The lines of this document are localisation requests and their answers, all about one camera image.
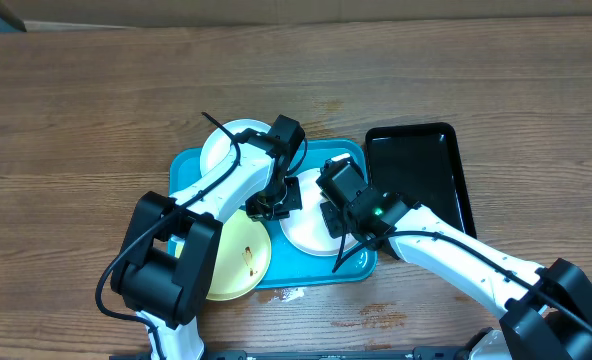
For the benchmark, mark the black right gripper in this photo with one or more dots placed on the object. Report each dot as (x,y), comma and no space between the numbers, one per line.
(337,221)

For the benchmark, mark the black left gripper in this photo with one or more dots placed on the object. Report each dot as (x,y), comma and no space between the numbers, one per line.
(294,202)

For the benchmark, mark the white plate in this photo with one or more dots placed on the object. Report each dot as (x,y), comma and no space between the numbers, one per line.
(306,228)
(217,145)

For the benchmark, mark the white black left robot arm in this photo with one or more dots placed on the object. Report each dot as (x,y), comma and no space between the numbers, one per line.
(166,263)

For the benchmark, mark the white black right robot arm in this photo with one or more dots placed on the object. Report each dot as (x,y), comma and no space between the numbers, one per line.
(543,312)

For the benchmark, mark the teal plastic tray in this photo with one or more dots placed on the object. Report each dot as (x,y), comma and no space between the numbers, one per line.
(290,267)

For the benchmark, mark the black plastic tray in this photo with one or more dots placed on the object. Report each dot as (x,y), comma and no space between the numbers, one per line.
(423,162)

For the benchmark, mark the yellow plate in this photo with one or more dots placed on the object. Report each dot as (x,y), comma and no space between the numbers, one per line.
(243,258)

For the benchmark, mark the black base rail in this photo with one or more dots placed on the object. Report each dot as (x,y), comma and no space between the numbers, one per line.
(418,353)

